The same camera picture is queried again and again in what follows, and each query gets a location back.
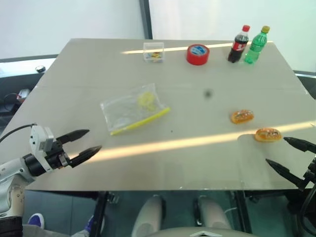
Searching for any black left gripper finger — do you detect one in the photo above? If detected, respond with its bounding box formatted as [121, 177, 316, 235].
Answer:
[57, 129, 90, 144]
[69, 145, 102, 169]

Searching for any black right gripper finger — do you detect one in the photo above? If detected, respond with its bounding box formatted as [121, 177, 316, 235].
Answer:
[265, 158, 307, 192]
[283, 137, 316, 154]

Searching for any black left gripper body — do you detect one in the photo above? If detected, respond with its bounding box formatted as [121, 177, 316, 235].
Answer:
[45, 138, 72, 171]

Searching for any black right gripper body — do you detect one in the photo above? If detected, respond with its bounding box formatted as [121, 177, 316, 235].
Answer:
[303, 155, 316, 189]

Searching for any orange sesame bread roll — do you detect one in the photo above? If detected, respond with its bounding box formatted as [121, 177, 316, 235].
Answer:
[254, 127, 282, 143]
[231, 109, 255, 125]

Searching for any clear zip bag yellow seal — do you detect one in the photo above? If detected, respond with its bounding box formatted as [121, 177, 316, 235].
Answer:
[99, 82, 171, 136]

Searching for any black table leg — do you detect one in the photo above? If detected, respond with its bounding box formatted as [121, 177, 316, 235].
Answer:
[90, 191, 109, 237]
[231, 190, 254, 235]

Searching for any dark side bench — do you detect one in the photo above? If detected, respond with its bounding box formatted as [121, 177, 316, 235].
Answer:
[293, 70, 316, 99]

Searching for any red white small object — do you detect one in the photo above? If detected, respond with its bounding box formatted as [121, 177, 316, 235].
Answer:
[16, 88, 31, 100]

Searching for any blue shoe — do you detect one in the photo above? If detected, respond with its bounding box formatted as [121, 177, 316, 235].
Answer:
[82, 215, 106, 236]
[28, 213, 45, 230]

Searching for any grey side counter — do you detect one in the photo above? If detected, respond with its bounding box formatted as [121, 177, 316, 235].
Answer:
[0, 57, 58, 134]

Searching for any grey robot right leg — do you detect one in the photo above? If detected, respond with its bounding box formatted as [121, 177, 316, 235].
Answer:
[197, 196, 232, 232]

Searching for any grey robot leg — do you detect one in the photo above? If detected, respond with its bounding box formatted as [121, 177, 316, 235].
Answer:
[197, 196, 232, 232]
[130, 194, 166, 237]

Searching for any grey robot left leg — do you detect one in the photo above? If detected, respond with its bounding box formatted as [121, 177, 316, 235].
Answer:
[130, 194, 166, 237]

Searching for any grey robot waist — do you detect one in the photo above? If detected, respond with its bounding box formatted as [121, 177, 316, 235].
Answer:
[147, 226, 259, 237]

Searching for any green bottle yellow cap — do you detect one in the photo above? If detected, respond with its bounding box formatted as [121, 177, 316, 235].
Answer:
[244, 25, 271, 65]

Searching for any clear plastic box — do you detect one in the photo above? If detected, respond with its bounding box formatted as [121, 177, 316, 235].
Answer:
[143, 42, 165, 64]

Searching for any cola bottle red cap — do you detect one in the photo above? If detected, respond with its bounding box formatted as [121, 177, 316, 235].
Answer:
[227, 24, 251, 64]

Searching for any red tape roll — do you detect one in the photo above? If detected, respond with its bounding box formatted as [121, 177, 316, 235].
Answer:
[186, 43, 210, 66]

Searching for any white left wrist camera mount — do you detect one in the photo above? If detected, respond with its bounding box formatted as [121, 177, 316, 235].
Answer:
[29, 124, 55, 171]

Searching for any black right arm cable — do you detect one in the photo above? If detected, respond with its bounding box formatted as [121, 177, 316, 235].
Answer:
[295, 182, 316, 237]

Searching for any dark window post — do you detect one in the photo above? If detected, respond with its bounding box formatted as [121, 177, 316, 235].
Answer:
[138, 0, 153, 40]

